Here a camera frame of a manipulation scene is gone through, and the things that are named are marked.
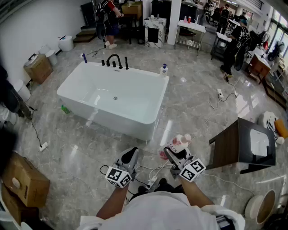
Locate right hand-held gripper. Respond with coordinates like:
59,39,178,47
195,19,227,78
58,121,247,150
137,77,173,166
163,147,207,182

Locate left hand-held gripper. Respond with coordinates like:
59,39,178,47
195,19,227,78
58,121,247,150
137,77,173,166
105,147,140,189

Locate pink white bottle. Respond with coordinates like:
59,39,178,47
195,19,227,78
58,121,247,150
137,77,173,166
158,133,192,160

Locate white bathtub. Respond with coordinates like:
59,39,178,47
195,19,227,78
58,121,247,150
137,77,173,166
56,61,170,142

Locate person's left forearm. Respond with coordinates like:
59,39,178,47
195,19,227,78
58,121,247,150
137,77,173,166
96,185,130,220

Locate person's right forearm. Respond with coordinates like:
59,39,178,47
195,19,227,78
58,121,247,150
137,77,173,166
179,177,214,207

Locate person's black trousers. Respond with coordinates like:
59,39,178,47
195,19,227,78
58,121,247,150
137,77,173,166
129,177,186,203

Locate person's white shirt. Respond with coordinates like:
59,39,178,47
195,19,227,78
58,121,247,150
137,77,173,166
77,190,246,230

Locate black faucet spout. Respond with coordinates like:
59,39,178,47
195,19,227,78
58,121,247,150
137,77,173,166
106,53,124,70

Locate white striped bag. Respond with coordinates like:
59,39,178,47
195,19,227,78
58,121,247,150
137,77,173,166
258,111,285,144

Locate round wooden basin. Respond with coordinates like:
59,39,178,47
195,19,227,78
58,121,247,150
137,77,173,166
244,190,276,225

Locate orange cushion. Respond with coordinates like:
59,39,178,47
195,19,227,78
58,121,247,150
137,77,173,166
274,119,288,137

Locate large cardboard box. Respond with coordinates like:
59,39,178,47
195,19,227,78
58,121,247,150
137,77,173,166
1,151,50,208

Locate wooden side desk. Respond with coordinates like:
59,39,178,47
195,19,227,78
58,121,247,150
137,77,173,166
248,53,272,85

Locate cardboard box with white item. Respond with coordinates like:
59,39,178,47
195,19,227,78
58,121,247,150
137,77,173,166
23,53,54,85

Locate marble pattern cabinet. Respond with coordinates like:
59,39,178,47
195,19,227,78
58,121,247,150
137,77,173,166
144,17,167,49

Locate white cylindrical bin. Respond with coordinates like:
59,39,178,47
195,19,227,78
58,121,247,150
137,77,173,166
13,80,31,102

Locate white plastic bin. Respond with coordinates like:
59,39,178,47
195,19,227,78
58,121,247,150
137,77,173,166
39,44,58,66

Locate wooden steps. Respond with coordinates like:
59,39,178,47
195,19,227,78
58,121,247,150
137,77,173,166
73,30,97,43

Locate white round lidded bin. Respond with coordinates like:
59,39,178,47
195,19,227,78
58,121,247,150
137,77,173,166
58,35,74,52

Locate white table with metal shelf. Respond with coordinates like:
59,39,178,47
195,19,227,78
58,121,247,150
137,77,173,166
174,19,207,56

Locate wooden cabinet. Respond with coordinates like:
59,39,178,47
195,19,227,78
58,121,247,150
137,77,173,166
121,1,144,21

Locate white cable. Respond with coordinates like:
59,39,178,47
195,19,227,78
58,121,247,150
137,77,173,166
190,96,223,140

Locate black cable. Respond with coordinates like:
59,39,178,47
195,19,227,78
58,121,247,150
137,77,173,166
22,102,43,146
221,77,237,100

